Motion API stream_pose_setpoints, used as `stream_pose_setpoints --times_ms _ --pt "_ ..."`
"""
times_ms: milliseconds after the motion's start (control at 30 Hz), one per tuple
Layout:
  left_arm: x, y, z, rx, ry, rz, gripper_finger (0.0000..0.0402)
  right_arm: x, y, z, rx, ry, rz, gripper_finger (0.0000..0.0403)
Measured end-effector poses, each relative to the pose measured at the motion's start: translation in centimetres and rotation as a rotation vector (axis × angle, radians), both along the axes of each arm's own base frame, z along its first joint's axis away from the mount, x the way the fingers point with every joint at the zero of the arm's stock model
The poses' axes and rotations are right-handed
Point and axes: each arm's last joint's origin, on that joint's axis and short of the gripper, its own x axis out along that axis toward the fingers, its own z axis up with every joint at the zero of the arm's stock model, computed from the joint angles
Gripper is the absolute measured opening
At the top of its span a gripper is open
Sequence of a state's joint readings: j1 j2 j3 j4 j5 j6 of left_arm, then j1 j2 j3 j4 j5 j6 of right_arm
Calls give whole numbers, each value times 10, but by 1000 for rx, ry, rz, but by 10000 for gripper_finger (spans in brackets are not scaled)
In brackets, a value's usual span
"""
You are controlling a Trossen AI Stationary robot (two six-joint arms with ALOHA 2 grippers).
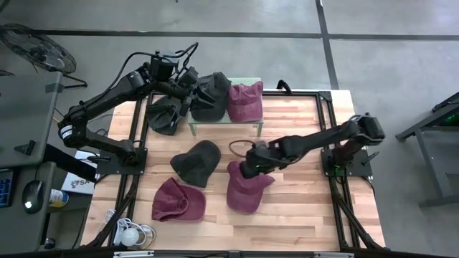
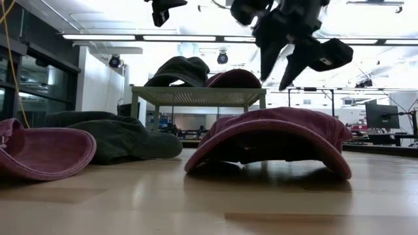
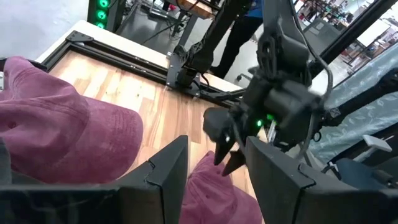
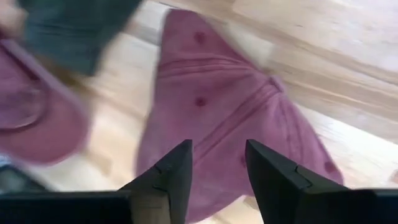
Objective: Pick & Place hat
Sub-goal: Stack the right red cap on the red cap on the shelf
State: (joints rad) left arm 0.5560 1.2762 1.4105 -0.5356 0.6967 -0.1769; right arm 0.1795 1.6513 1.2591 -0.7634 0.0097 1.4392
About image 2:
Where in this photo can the green perforated metal shelf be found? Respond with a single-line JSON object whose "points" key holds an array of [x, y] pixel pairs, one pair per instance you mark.
{"points": [[196, 96]]}

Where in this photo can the black box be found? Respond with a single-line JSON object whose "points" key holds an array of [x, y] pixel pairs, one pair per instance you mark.
{"points": [[127, 110]]}

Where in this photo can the black computer monitor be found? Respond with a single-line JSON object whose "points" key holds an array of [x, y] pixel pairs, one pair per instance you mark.
{"points": [[382, 115]]}

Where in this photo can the round black ceiling camera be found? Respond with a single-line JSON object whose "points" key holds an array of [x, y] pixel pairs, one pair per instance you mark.
{"points": [[222, 57], [115, 61]]}

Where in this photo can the maroon baseball cap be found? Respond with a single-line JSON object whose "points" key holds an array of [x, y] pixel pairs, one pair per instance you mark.
{"points": [[49, 153], [277, 124], [235, 80]]}

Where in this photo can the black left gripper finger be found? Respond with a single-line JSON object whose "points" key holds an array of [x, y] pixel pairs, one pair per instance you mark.
{"points": [[160, 16]]}

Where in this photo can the long ceiling light strip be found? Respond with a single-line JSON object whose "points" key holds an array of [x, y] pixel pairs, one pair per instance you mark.
{"points": [[98, 37]]}

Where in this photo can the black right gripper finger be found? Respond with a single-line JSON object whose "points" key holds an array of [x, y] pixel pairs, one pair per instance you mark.
{"points": [[326, 55], [271, 32]]}

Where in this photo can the black pipe stand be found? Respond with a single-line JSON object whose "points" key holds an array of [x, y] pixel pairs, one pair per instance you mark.
{"points": [[310, 88]]}

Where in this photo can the dark grey baseball cap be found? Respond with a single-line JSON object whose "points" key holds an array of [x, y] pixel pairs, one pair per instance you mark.
{"points": [[179, 70], [91, 117], [130, 143]]}

